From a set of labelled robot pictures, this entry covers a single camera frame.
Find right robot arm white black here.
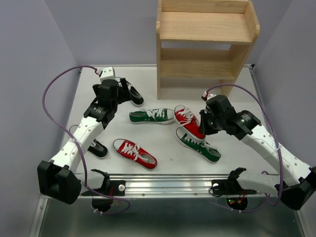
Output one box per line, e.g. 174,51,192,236
199,92,316,210

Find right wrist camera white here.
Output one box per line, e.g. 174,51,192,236
201,91,217,102

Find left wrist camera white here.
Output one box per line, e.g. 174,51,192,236
97,67,116,82

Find black sneaker far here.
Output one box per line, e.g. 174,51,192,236
118,78,144,107

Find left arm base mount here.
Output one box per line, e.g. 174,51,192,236
80,169,131,215

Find black sneaker near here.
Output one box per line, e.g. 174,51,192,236
69,124,109,159

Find black sneaker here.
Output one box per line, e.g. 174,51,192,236
118,78,144,107
69,124,109,159

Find wooden shoe shelf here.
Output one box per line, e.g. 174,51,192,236
156,0,260,99

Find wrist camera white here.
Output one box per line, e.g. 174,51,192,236
97,67,116,82
201,91,217,102

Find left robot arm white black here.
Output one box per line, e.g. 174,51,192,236
37,78,131,204

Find green sneaker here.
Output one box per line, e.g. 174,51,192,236
129,108,175,125
175,128,222,163

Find red sneaker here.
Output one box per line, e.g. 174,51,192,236
113,139,158,170
174,105,205,142

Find aluminium rail front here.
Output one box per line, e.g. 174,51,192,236
110,174,228,198

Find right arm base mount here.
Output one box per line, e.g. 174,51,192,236
208,167,257,212

